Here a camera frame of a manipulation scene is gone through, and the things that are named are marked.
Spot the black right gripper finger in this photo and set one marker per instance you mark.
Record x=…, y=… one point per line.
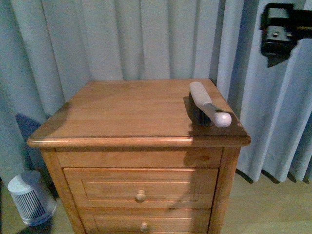
x=275, y=58

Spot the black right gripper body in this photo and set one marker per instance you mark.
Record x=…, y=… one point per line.
x=282, y=27

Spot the pink hand brush black bristles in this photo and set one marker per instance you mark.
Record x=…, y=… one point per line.
x=202, y=109

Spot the wooden nightstand cabinet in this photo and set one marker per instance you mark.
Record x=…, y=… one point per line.
x=130, y=157

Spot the upper round wooden knob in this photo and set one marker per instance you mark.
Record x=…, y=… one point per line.
x=141, y=196

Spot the round wooden knob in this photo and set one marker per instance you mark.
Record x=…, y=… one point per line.
x=141, y=196
x=144, y=227

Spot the lower round wooden knob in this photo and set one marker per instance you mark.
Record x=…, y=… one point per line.
x=144, y=227

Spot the light grey-green curtain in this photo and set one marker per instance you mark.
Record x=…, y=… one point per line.
x=49, y=49

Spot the upper wooden drawer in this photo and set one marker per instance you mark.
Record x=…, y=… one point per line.
x=189, y=188

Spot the wooden drawer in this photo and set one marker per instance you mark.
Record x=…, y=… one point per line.
x=189, y=188
x=160, y=220

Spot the lower wooden drawer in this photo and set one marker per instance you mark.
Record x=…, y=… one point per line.
x=160, y=220

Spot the white small space heater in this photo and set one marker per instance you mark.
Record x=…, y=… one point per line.
x=32, y=198

